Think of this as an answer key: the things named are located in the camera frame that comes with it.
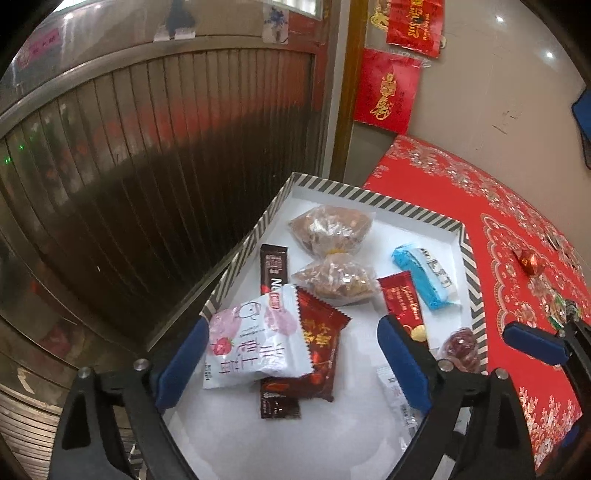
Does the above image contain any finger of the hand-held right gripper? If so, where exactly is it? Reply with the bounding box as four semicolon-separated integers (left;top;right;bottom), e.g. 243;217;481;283
502;300;591;370

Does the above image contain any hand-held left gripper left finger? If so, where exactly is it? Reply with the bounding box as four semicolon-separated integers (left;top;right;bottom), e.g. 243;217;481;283
48;318;211;480

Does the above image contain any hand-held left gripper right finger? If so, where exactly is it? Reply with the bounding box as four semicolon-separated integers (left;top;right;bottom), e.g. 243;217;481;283
376;315;539;480

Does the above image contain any green biscuit packet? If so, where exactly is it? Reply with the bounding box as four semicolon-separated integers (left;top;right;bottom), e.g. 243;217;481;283
547;295;571;330

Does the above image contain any dark red candy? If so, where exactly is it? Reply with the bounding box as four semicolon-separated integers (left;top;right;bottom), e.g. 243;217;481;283
436;327;478;372

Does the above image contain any long red gold sachet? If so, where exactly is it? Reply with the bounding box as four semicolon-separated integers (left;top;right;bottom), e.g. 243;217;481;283
376;271;430;352

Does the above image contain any white pink snack packet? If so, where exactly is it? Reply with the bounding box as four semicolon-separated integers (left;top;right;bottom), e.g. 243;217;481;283
202;282;315;391

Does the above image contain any dark red snack packet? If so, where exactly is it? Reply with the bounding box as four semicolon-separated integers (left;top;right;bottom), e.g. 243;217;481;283
259;286;352;403

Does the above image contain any striped cardboard box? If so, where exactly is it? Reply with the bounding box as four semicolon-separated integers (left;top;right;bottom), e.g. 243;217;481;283
199;172;490;480

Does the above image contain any clear printed wrapper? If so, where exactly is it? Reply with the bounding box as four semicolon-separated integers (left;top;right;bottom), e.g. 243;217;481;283
374;364;423;435

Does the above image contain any shiny red foil packet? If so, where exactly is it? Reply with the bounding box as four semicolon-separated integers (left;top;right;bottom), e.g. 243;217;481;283
512;248;542;277

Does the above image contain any blue snack packet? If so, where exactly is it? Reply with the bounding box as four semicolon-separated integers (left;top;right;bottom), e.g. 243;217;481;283
392;244;462;311

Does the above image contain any clear bag of walnuts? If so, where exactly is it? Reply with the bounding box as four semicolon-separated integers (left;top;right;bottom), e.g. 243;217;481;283
288;205;382;305

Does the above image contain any red floral tablecloth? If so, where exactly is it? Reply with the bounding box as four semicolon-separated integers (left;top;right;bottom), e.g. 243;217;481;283
362;134;591;467

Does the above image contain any dark blue object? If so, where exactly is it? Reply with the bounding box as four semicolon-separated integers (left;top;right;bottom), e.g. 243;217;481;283
571;88;591;169

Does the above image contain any ribbed metal panel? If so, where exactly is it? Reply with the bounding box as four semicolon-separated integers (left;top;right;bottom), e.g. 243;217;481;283
0;0;352;480

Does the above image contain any paper with dark drawing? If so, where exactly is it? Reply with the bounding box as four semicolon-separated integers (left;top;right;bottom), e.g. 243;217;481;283
152;0;197;42

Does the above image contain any pink label sticker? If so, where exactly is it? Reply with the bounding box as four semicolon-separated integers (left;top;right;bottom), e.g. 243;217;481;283
16;28;63;70

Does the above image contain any paper with blue drawing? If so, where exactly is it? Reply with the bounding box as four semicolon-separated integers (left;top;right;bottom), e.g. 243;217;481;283
261;4;291;44

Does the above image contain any red wall decoration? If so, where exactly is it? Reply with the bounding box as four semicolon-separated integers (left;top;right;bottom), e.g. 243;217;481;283
353;48;423;132

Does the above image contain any wooden door frame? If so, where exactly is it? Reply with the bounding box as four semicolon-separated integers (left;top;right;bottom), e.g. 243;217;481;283
335;0;370;183

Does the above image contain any red gold wall hanging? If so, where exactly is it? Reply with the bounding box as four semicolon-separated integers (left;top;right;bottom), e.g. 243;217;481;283
385;0;446;58

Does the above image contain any gold wall ornament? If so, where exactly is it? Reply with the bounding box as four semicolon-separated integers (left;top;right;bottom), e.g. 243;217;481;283
369;0;391;31

